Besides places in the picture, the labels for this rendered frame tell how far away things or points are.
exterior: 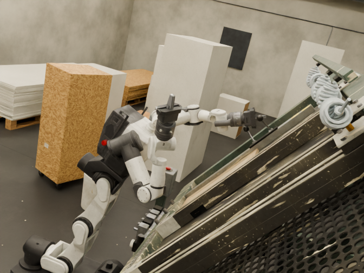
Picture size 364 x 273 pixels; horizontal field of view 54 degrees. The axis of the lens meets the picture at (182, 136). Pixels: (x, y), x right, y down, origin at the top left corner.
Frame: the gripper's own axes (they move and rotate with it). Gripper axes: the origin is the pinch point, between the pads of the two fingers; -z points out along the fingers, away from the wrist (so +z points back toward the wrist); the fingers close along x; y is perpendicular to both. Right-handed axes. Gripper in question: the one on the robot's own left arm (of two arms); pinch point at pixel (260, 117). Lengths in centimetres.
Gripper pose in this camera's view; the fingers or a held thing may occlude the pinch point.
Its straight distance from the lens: 211.7
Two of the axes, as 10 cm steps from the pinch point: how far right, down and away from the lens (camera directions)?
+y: -2.8, 2.4, -9.3
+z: -9.5, 0.7, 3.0
